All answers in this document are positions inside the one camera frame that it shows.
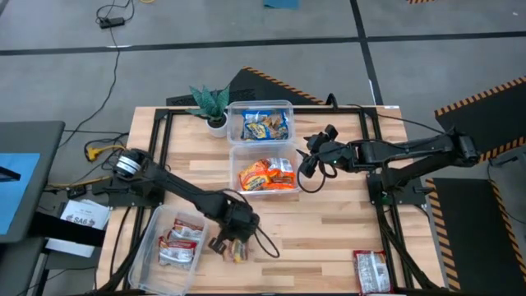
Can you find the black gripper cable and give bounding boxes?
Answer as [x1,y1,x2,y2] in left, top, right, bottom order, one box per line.
[296,158,339,194]
[221,188,281,259]

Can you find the black power adapter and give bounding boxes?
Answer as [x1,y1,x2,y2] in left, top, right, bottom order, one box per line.
[99,16,126,30]

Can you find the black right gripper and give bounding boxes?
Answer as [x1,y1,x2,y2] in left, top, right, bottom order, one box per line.
[295,124,339,178]

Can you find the printed white paper sheet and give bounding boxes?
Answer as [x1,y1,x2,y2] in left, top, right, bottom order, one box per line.
[59,198,112,231]

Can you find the teal floor mat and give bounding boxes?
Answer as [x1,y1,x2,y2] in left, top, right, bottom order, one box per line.
[263,0,300,11]

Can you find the black shelf board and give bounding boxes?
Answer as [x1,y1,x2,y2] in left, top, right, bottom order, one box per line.
[27,210,107,248]

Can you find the black floor cable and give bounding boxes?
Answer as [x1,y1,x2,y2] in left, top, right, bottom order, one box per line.
[59,0,136,143]

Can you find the snake plant in white pot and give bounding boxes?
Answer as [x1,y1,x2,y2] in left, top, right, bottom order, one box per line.
[185,85,231,139]

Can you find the black flat device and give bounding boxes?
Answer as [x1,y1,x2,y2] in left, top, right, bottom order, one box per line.
[0,165,22,183]

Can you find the black power brick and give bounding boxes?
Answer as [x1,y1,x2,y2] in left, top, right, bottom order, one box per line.
[65,184,88,200]

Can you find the clear plastic bin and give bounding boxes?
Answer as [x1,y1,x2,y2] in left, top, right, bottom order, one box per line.
[228,142,305,196]
[226,99,296,146]
[127,204,210,296]

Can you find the plain white paper sheet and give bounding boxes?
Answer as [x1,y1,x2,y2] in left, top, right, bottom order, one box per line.
[44,237,99,259]

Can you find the grey desk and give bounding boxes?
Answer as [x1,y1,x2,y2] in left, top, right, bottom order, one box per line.
[0,120,67,244]
[0,237,47,296]

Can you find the yellow power cable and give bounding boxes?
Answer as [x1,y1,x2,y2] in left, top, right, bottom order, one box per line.
[44,143,127,191]

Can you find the black hazard-striped ramp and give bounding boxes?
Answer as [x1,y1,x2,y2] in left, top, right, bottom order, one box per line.
[165,66,328,107]

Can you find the blue desk mat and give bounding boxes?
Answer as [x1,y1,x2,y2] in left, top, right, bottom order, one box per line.
[0,152,41,236]

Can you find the red Maruchan ramen packet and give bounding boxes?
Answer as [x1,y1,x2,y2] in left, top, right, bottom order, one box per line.
[352,249,392,295]
[158,236,198,271]
[221,238,250,264]
[168,217,205,243]

